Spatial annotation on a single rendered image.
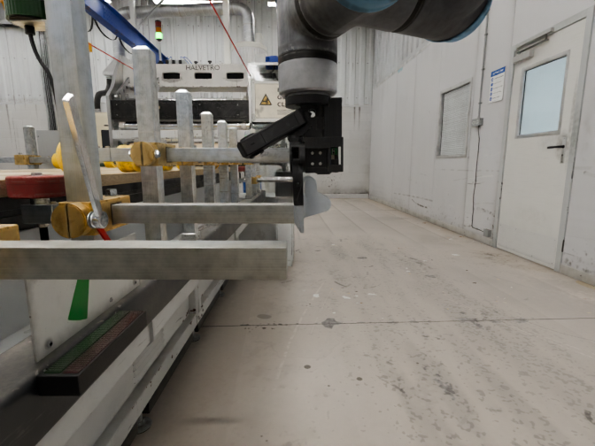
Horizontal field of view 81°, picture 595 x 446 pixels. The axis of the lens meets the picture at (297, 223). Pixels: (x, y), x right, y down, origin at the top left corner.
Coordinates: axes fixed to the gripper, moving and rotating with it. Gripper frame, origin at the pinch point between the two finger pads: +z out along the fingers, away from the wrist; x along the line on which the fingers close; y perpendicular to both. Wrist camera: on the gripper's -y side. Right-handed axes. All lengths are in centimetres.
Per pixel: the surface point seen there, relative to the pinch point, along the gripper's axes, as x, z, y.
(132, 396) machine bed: 47, 65, -56
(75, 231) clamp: -8.6, -1.2, -31.1
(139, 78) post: 19.1, -28.1, -32.1
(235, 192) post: 119, 3, -32
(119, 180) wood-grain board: 34, -7, -46
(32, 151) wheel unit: 129, -19, -139
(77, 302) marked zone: -12.2, 7.8, -29.7
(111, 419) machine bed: 35, 64, -57
